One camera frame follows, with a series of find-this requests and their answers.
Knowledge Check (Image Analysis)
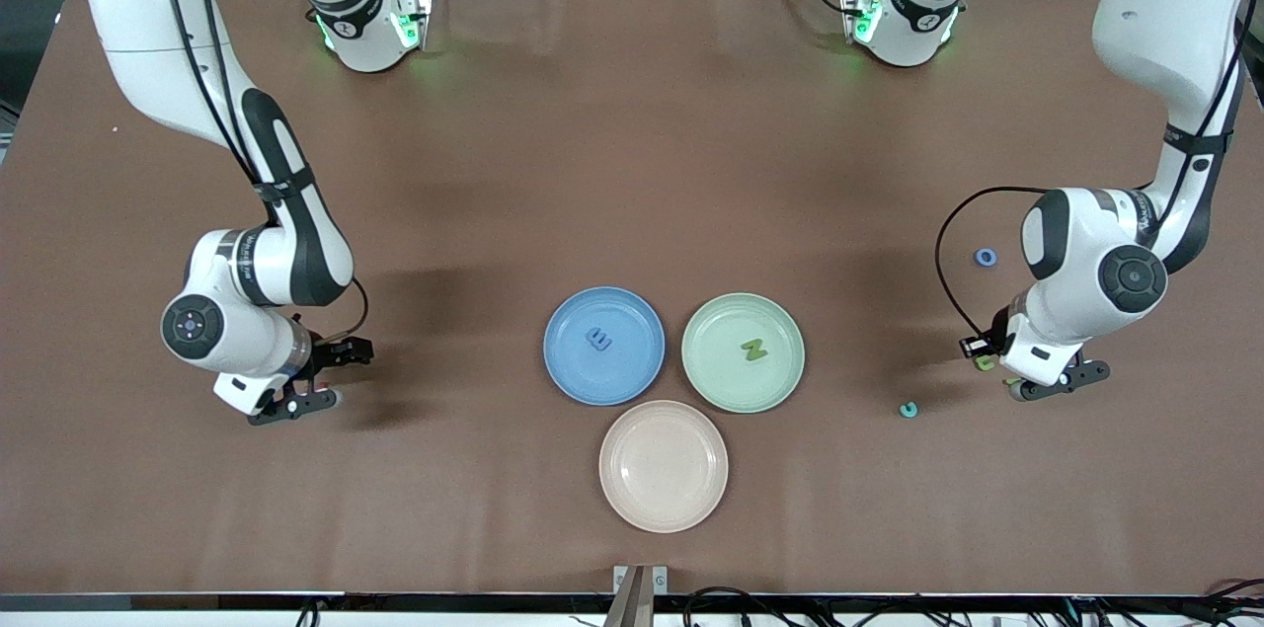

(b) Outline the green plate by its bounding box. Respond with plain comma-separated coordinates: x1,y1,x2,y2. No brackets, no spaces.
681,292,806,415

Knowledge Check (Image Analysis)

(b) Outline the blue plate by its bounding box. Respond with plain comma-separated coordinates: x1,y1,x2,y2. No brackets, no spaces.
543,286,667,407

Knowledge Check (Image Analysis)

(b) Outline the beige plate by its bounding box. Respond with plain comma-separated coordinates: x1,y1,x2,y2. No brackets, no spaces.
598,400,730,534

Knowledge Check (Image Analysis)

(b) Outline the brown table cover sheet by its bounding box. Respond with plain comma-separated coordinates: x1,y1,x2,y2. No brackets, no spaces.
0,0,1264,598

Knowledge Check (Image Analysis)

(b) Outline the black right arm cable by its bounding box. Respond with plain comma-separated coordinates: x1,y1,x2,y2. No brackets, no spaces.
158,0,372,344

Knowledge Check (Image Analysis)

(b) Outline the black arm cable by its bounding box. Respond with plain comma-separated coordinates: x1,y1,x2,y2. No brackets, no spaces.
934,0,1260,344
158,0,372,344

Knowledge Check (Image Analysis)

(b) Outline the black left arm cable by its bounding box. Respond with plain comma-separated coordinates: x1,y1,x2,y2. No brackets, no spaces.
934,0,1260,344

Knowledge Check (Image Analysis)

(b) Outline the black floor cable bundle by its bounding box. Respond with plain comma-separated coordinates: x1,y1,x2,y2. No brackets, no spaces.
1170,576,1264,627

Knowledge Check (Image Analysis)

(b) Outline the black looped floor cable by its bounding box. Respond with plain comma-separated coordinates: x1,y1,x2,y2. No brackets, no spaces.
681,587,796,627

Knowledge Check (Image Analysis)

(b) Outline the metal table edge bracket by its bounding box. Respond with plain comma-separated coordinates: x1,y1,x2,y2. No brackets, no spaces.
604,565,671,627

